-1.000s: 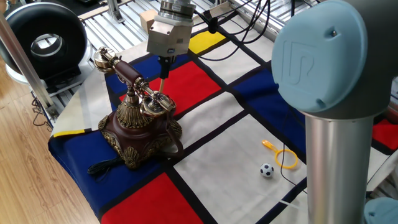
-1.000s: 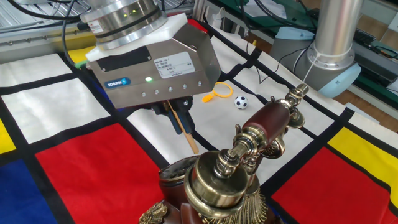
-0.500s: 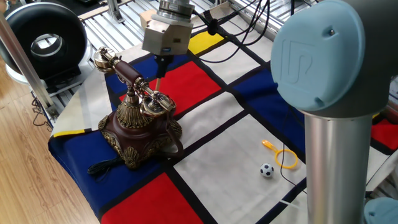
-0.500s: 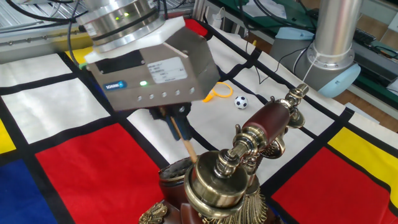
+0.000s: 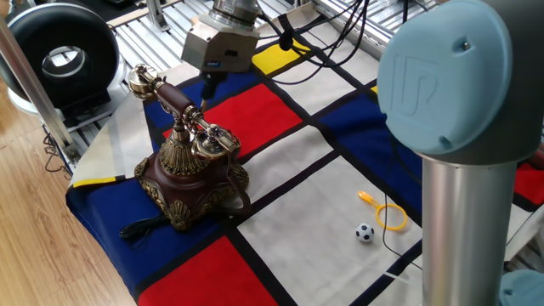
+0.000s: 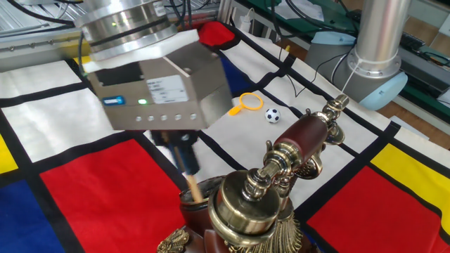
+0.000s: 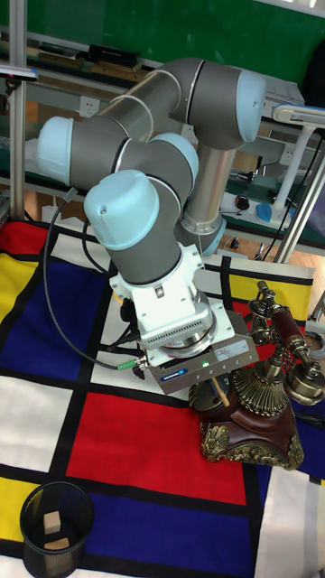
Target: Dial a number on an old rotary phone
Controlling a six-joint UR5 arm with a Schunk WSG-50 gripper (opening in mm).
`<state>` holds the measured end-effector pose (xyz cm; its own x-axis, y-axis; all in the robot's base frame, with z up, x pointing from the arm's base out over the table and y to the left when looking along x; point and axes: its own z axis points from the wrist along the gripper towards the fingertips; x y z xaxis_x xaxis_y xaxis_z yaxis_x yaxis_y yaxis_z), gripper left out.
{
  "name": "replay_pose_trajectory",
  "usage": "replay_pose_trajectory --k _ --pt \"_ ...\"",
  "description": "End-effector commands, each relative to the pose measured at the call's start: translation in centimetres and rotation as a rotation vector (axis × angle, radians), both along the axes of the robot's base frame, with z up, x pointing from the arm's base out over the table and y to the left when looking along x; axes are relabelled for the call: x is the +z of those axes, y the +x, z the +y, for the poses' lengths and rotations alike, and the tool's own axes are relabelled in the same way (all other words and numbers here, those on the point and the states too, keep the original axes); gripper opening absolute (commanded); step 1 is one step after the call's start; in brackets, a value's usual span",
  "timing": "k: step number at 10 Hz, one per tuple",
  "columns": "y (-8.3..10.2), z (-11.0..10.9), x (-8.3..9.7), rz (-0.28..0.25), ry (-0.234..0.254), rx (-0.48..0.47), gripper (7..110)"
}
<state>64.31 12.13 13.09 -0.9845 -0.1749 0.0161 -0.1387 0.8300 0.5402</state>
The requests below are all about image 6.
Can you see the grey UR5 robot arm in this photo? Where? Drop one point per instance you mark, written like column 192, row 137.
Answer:
column 379, row 35

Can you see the white gripper adapter plate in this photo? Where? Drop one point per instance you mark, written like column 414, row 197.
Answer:
column 147, row 52

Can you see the silver Schunk gripper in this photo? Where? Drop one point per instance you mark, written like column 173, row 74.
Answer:
column 168, row 112

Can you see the small toy soccer ball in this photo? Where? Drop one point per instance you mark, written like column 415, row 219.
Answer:
column 273, row 115

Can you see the white plastic sheet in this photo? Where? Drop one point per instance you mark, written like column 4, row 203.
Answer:
column 302, row 10

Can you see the antique brown brass phone base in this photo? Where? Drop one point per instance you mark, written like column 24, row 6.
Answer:
column 197, row 218

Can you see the white power plug adapter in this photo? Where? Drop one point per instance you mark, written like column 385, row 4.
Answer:
column 246, row 22

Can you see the thin wooden stick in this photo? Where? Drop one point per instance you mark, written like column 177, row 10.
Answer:
column 195, row 191

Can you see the brown brass phone handset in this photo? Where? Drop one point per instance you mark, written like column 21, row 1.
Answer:
column 302, row 135

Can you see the aluminium frame post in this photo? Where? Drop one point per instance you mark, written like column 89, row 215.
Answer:
column 225, row 10

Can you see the silver force torque sensor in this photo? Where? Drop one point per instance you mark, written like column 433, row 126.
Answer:
column 123, row 24

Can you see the colour block patterned tablecloth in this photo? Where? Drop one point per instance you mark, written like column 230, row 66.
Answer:
column 105, row 196

